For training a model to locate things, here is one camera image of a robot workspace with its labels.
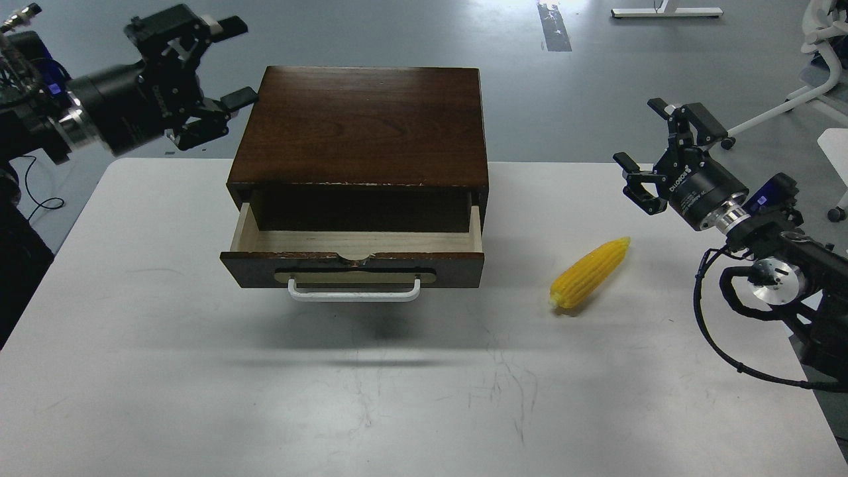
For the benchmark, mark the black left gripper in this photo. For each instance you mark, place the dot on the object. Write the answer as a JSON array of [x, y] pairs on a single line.
[[129, 105]]

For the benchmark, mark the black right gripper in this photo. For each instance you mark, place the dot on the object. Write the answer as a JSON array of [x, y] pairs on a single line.
[[688, 179]]

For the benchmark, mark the yellow corn cob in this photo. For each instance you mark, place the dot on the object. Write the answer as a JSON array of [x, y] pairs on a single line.
[[574, 285]]

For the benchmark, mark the wooden drawer with white handle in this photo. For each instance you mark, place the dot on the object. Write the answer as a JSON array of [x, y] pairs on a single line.
[[355, 266]]

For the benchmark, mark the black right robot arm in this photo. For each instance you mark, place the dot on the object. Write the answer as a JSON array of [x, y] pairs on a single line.
[[785, 276]]

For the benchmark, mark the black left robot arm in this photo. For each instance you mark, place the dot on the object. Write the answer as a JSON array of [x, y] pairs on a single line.
[[34, 99]]

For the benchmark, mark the dark wooden drawer cabinet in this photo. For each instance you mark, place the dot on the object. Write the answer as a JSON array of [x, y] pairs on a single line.
[[402, 148]]

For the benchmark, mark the white desk base foot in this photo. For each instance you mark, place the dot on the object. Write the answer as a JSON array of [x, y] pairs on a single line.
[[666, 9]]

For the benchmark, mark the grey floor tape strip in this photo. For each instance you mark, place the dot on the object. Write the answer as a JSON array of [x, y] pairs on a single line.
[[555, 35]]

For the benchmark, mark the white table edge right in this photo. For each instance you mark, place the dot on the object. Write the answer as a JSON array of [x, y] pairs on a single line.
[[833, 143]]

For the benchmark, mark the white office chair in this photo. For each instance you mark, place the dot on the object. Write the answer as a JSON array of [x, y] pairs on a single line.
[[824, 78]]

